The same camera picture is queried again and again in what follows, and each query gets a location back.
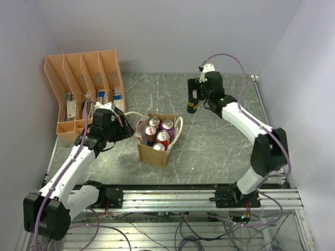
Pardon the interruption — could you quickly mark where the black soda can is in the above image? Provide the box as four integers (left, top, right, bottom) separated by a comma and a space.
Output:
186, 83, 199, 113

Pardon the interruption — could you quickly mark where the watermelon print canvas bag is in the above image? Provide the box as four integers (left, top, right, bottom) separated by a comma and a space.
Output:
125, 111, 184, 167

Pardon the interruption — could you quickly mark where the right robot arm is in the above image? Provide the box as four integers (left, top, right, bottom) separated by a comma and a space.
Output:
187, 71, 289, 207

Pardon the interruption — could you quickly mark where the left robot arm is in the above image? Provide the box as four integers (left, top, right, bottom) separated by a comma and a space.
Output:
23, 106, 134, 241

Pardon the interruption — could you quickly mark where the red tab soda can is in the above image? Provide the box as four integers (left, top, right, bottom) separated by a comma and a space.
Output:
144, 125, 157, 146

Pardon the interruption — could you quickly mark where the red can back left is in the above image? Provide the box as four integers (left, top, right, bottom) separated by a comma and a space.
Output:
148, 116, 161, 128

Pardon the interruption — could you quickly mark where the red can front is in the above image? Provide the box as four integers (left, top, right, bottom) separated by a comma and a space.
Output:
152, 143, 166, 151

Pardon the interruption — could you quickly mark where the red can silver top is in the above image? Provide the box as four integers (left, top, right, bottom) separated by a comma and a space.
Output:
156, 130, 170, 148

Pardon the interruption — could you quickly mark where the purple Fanta can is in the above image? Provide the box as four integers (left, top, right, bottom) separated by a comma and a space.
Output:
160, 119, 175, 138

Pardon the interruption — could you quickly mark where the white medicine box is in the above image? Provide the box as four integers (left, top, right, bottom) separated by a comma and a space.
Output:
66, 100, 76, 121

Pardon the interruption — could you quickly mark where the orange plastic file organizer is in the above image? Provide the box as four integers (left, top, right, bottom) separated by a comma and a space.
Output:
44, 50, 126, 142

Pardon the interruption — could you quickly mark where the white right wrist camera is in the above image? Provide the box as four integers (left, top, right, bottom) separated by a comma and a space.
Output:
199, 63, 215, 83

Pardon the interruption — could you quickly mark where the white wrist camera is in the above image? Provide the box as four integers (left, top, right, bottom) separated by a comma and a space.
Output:
94, 102, 115, 111
199, 63, 215, 83

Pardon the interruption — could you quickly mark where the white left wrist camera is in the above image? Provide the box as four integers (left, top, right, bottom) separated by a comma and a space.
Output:
94, 102, 115, 111

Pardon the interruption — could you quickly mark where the aluminium mounting rail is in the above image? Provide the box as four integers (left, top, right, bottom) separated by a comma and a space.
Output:
32, 188, 302, 212

